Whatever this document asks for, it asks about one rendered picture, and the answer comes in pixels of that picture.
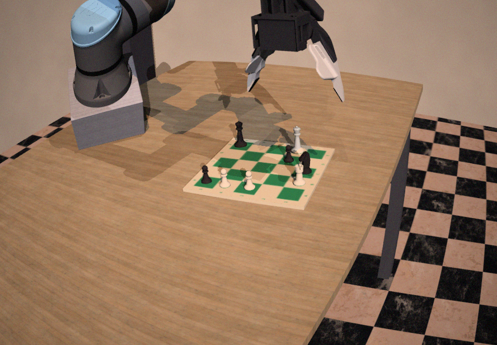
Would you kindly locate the green and cream chessboard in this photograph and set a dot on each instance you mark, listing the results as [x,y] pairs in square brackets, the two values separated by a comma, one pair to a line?
[273,178]

